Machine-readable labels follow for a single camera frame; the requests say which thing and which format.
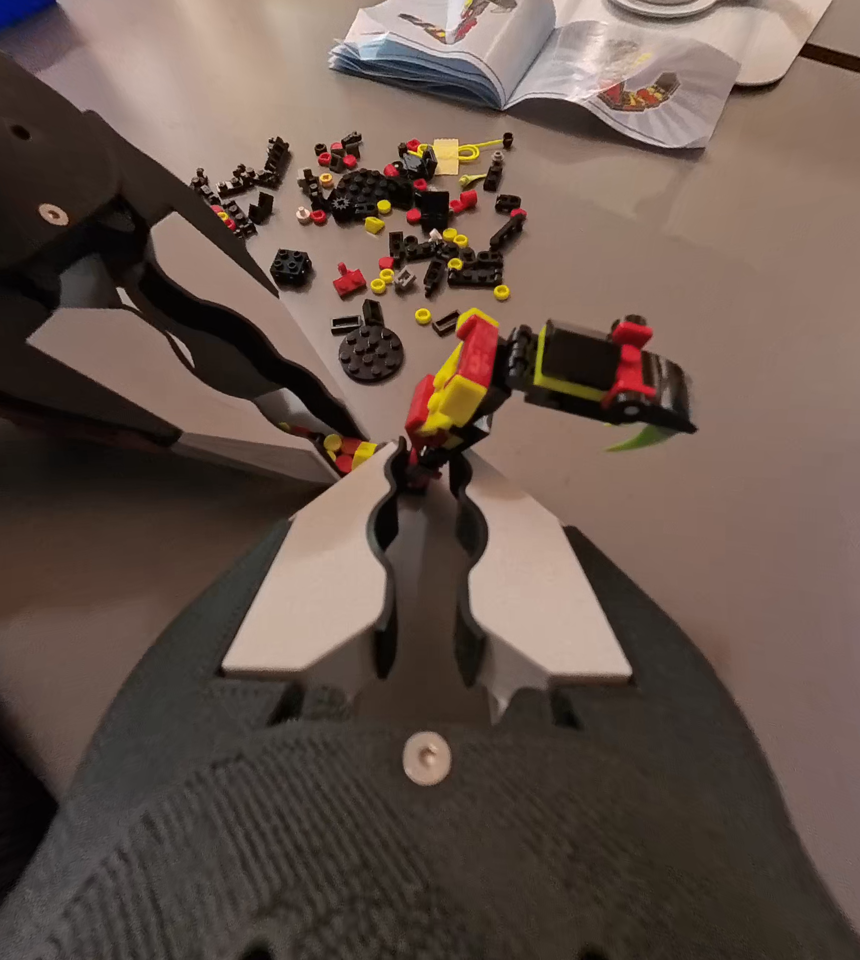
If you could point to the lego instruction booklet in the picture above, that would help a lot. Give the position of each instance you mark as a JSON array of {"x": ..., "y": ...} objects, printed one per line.
[{"x": 475, "y": 67}]

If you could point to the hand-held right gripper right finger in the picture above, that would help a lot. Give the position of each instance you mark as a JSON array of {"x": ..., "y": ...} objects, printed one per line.
[{"x": 542, "y": 607}]

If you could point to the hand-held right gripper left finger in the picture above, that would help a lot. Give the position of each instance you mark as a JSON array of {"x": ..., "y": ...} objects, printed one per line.
[{"x": 310, "y": 592}]

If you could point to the red yellow black lego snake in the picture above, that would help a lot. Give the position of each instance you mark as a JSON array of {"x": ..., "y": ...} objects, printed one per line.
[{"x": 587, "y": 367}]

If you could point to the pile of lego pieces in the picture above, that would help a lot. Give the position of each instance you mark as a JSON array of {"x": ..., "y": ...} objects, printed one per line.
[{"x": 370, "y": 191}]

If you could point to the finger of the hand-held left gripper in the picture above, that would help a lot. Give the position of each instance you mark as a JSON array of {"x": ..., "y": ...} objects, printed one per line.
[
  {"x": 204, "y": 262},
  {"x": 114, "y": 352}
]

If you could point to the black round lego plate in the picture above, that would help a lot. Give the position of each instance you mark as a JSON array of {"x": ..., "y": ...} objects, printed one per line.
[{"x": 371, "y": 354}]

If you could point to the black square lego brick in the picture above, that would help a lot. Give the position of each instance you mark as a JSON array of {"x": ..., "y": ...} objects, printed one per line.
[{"x": 291, "y": 266}]

